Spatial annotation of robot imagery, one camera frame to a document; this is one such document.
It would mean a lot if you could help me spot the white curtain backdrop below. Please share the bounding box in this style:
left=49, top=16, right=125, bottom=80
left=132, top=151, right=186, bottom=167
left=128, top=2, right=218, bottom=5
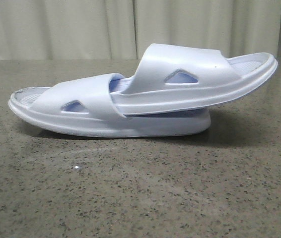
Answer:
left=0, top=0, right=281, bottom=60

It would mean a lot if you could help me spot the light blue slipper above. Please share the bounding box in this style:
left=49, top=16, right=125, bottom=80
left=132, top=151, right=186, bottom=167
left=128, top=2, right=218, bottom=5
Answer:
left=8, top=73, right=211, bottom=137
left=110, top=44, right=278, bottom=116

